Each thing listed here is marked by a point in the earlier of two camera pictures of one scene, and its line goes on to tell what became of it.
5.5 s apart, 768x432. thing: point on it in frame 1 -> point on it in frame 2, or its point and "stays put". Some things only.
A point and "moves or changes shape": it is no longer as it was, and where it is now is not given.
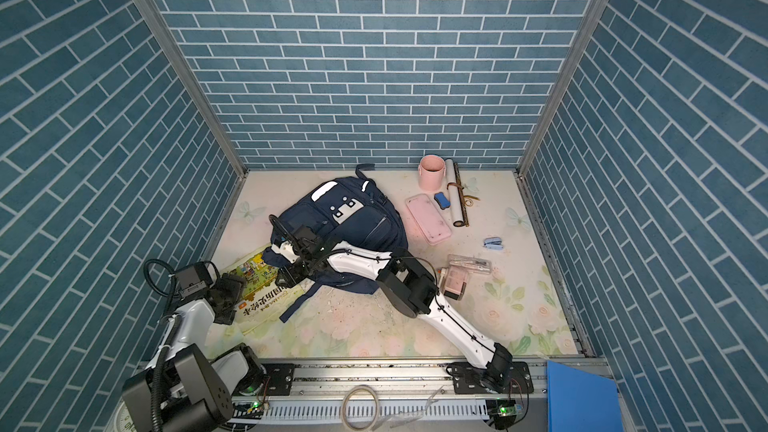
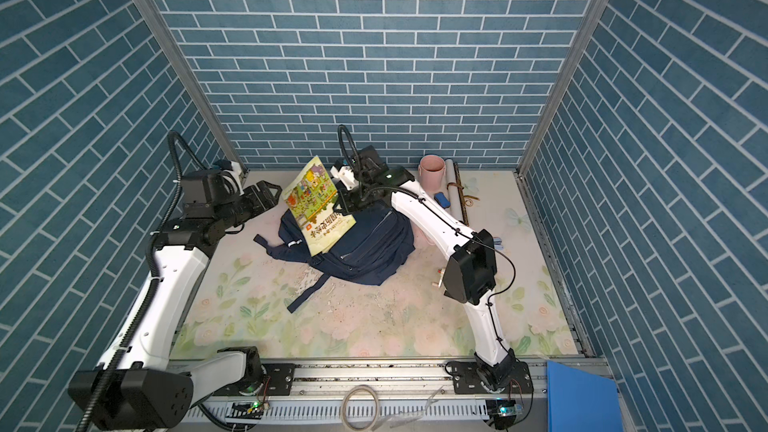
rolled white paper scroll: [458, 206] stays put
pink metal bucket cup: [432, 172] stays put
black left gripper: [233, 285] -> [255, 192]
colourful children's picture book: [261, 292] -> [313, 201]
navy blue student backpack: [354, 210] moves or changes shape
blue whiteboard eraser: [442, 201] stays put
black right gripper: [290, 274] -> [356, 203]
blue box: [580, 401] stays put
